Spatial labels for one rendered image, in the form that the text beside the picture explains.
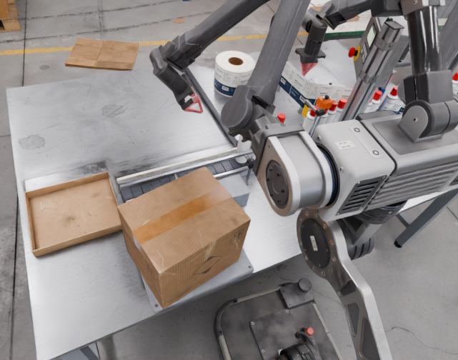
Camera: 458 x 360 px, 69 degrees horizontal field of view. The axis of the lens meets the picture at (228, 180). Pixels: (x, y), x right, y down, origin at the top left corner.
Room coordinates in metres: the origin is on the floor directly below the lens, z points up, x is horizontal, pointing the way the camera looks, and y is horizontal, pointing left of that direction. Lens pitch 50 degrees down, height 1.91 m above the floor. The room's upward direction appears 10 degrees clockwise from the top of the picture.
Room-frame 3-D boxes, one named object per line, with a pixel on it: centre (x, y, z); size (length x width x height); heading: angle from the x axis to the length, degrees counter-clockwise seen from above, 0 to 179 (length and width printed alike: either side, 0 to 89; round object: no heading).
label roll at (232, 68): (1.52, 0.07, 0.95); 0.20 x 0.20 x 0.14
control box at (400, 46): (1.16, -0.43, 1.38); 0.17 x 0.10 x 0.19; 179
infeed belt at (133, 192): (1.17, -0.30, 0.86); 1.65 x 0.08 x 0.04; 124
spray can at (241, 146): (1.00, -0.04, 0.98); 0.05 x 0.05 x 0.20
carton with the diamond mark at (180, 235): (0.52, 0.11, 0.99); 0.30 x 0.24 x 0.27; 135
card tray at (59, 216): (0.62, 0.53, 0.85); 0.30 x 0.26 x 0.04; 124
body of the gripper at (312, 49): (1.21, -0.22, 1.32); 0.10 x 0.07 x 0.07; 117
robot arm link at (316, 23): (1.22, -0.22, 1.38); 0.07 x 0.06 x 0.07; 28
